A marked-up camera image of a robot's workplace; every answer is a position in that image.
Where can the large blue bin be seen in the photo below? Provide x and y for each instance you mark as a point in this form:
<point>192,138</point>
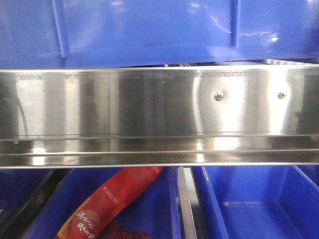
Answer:
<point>119,33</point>

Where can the lower blue bin left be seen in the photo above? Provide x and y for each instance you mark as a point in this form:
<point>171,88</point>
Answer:
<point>156,211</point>

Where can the lower blue bin right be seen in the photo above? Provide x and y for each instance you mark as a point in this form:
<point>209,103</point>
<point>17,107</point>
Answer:
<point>258,202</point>

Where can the steel divider between lower bins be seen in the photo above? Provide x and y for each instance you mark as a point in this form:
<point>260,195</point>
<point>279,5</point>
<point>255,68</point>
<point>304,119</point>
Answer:
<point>192,218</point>

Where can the red snack packet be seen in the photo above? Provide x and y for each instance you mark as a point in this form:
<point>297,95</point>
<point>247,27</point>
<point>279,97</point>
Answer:
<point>113,196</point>

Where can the stainless steel front rail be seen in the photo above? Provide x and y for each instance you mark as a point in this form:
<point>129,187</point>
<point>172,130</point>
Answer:
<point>166,116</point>

